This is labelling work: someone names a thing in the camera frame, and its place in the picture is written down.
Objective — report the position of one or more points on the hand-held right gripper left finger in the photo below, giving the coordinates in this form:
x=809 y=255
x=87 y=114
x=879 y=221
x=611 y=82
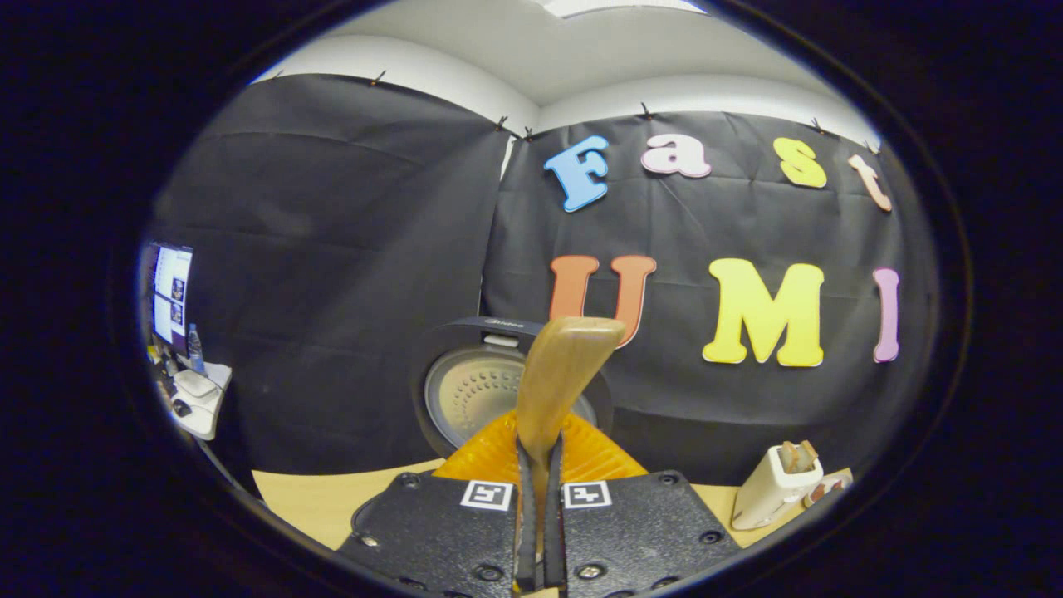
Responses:
x=523 y=540

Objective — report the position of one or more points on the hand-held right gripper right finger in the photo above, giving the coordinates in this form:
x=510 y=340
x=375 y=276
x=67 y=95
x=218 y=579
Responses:
x=554 y=540

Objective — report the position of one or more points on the grey rice cooker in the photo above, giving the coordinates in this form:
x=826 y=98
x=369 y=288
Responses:
x=465 y=390

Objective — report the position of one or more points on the wooden spoon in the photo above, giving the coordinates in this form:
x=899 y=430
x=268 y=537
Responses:
x=565 y=365

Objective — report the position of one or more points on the white toaster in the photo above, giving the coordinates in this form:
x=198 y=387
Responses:
x=768 y=498

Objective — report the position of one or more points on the toast slice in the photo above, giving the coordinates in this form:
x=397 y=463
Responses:
x=807 y=453
x=789 y=458

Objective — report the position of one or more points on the white round plate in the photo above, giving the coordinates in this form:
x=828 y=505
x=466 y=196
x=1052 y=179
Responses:
x=835 y=490

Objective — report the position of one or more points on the black backdrop cloth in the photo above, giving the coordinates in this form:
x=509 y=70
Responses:
x=332 y=291

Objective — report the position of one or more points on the white side desk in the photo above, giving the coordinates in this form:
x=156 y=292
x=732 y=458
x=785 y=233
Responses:
x=208 y=415

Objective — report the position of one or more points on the black computer mouse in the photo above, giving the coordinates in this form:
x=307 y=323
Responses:
x=181 y=408

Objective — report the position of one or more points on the blue water bottle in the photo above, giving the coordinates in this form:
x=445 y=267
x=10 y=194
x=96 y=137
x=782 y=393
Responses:
x=196 y=353

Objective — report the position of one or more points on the computer monitor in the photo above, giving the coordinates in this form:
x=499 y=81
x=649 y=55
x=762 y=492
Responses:
x=173 y=295

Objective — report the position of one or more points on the long ceiling light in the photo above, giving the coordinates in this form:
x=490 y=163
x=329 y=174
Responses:
x=623 y=7

